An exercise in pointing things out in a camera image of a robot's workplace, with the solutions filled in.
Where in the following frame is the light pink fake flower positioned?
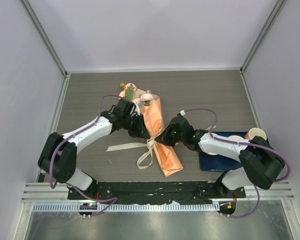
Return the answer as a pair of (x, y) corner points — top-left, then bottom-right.
(140, 90), (155, 107)

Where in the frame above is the white slotted cable duct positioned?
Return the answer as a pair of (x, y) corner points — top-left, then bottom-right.
(32, 201), (220, 213)

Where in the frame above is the white bowl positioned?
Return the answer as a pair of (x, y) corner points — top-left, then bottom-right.
(205, 152), (218, 156)
(228, 135), (244, 141)

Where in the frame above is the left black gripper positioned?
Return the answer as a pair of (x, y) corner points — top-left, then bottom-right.
(122, 113), (151, 139)

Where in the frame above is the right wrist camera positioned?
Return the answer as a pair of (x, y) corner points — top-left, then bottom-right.
(179, 110), (186, 116)

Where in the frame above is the left white bowl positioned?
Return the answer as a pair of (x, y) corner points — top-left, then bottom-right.
(205, 152), (218, 156)

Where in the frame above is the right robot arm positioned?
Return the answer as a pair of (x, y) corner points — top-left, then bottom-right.
(155, 114), (286, 198)

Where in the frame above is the cream ribbon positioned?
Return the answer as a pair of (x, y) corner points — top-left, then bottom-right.
(105, 136), (158, 171)

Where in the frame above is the right white bowl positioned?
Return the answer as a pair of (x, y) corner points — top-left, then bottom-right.
(228, 135), (244, 141)

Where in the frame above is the pink mug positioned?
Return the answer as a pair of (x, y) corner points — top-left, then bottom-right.
(244, 127), (267, 141)

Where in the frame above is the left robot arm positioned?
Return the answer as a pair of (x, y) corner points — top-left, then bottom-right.
(37, 98), (150, 200)

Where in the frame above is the orange beige wrapping paper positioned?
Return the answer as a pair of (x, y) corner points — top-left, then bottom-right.
(136, 89), (184, 177)

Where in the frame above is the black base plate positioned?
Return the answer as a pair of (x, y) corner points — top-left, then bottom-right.
(67, 181), (246, 205)

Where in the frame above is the dark blue mat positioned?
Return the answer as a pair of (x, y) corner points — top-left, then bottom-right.
(199, 131), (250, 172)

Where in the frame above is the peach fake flower with buds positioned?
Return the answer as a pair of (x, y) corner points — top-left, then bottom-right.
(119, 82), (137, 101)

